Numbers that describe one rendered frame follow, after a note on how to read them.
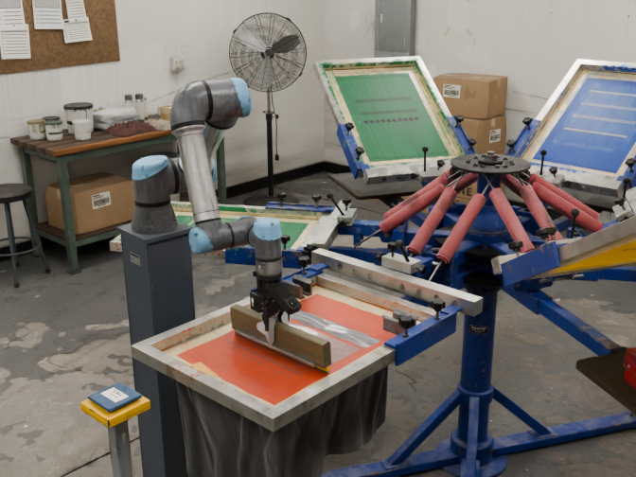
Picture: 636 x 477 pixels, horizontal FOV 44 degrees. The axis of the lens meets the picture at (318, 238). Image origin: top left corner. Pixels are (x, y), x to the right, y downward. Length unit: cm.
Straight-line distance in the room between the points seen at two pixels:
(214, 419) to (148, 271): 57
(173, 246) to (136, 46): 398
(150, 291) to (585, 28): 456
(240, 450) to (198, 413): 19
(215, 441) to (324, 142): 598
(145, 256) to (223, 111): 59
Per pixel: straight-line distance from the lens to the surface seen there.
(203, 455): 248
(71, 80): 620
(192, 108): 226
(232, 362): 231
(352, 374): 216
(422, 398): 401
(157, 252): 263
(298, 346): 224
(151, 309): 268
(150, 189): 260
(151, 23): 658
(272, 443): 217
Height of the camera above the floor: 203
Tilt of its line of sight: 19 degrees down
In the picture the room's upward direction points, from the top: straight up
